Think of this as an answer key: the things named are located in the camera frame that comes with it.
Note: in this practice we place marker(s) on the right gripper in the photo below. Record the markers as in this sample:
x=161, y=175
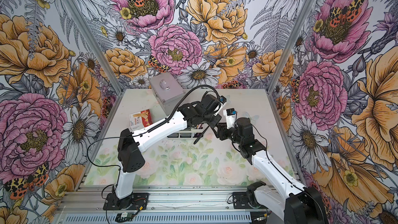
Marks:
x=222, y=130

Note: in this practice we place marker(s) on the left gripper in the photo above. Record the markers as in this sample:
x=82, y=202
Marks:
x=216, y=119

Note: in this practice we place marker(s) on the black toothbrush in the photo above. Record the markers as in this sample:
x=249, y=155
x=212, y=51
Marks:
x=200, y=136

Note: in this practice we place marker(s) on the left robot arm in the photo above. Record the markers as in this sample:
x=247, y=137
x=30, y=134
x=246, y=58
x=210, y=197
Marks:
x=133, y=144

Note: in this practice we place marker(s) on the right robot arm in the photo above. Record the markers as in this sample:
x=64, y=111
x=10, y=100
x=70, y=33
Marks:
x=290, y=200

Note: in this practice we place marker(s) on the cream toothbrush holder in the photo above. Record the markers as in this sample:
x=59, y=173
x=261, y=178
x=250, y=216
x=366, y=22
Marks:
x=188, y=133

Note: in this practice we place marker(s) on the silver aluminium case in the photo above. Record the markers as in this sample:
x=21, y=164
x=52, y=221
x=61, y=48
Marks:
x=167, y=91

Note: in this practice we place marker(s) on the red white small box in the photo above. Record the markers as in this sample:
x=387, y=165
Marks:
x=140, y=120

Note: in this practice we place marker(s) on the green circuit board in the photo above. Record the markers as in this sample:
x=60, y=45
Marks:
x=124, y=217

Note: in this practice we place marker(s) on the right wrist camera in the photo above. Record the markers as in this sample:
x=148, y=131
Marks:
x=231, y=116

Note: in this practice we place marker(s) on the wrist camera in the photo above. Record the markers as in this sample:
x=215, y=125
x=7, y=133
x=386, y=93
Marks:
x=221, y=103
x=231, y=116

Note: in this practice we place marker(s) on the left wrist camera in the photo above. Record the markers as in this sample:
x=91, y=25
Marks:
x=221, y=103

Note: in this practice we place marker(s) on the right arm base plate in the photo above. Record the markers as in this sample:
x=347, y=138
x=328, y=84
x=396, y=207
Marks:
x=240, y=200

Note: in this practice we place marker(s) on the aluminium front rail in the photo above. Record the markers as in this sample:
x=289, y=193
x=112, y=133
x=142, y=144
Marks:
x=166, y=205

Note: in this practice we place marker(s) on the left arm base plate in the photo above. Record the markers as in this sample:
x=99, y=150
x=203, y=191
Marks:
x=135, y=201

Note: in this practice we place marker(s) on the aluminium corner post left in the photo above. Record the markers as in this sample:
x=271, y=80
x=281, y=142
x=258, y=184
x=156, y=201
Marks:
x=81, y=23

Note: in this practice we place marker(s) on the aluminium corner post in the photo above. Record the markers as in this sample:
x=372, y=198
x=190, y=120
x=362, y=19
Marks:
x=81, y=23
x=302, y=16

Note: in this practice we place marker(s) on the aluminium corner post right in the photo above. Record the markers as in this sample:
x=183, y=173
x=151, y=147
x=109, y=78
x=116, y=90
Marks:
x=302, y=16

